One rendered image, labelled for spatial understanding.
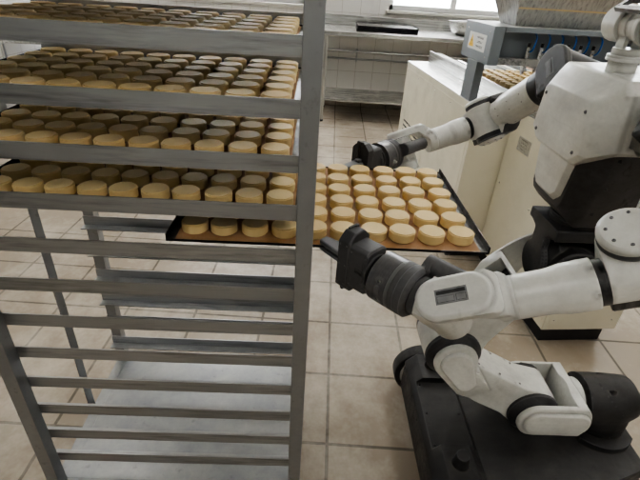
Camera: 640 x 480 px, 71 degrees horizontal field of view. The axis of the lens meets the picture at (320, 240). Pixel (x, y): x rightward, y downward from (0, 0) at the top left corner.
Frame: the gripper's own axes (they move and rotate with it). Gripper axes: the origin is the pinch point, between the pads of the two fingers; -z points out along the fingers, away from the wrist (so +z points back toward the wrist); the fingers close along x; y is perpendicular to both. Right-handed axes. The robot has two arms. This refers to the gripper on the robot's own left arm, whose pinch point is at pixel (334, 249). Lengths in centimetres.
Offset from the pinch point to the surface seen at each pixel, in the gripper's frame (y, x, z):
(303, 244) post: 6.4, 2.7, -1.7
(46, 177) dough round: 32, 7, -45
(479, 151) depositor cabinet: -155, -26, -44
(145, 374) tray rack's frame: 15, -74, -65
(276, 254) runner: 7.7, -1.7, -7.3
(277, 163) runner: 7.7, 16.1, -7.2
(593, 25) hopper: -191, 32, -22
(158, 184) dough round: 18.5, 8.0, -28.3
